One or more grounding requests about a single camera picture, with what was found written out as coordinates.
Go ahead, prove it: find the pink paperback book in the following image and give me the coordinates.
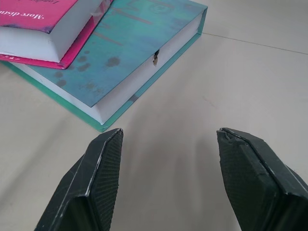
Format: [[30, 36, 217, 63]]
[[0, 0, 115, 70]]

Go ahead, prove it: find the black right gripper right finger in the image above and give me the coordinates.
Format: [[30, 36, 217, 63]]
[[216, 127, 308, 231]]

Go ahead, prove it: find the teal hardcover book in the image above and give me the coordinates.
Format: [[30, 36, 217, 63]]
[[0, 0, 208, 133]]

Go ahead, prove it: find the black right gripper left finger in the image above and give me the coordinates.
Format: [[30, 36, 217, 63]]
[[34, 128, 124, 231]]

